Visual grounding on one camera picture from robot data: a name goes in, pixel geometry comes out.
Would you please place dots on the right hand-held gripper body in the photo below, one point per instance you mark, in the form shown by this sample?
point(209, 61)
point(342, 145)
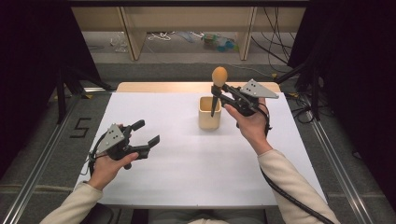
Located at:
point(258, 90)

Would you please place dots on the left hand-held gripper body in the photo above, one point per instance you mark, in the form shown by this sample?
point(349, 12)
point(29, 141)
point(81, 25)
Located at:
point(112, 138)

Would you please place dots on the wooden spoon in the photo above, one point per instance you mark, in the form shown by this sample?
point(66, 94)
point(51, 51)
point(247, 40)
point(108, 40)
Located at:
point(219, 76)

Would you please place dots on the cream square cup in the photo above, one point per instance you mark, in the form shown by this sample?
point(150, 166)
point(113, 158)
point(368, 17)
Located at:
point(210, 122)

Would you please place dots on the person's left hand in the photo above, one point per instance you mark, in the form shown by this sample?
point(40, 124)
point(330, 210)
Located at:
point(107, 171)

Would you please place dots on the person's right hand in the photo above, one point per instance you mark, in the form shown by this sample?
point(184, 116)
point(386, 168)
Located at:
point(252, 127)

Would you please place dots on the wooden table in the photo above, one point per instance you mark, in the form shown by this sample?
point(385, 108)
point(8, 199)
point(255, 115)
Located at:
point(155, 87)

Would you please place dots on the white table sheet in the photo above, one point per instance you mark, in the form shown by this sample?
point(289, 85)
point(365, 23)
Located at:
point(186, 168)

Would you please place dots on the green and blue plastic bottles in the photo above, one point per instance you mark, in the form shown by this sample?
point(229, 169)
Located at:
point(222, 45)

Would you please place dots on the black metal stand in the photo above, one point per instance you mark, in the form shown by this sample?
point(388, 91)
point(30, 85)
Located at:
point(61, 102)
point(316, 102)

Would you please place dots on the black chair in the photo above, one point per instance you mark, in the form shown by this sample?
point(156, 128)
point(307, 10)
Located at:
point(99, 215)

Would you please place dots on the clear plastic bag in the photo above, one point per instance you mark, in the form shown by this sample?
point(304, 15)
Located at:
point(118, 43)

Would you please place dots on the beige desk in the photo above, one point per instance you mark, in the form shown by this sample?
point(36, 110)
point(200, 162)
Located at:
point(186, 18)

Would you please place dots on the black curtain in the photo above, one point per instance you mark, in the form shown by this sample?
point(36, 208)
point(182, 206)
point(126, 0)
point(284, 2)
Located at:
point(358, 77)
point(31, 62)

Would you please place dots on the metal floor rail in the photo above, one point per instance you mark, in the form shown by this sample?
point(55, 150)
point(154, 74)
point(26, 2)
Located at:
point(35, 174)
point(342, 174)

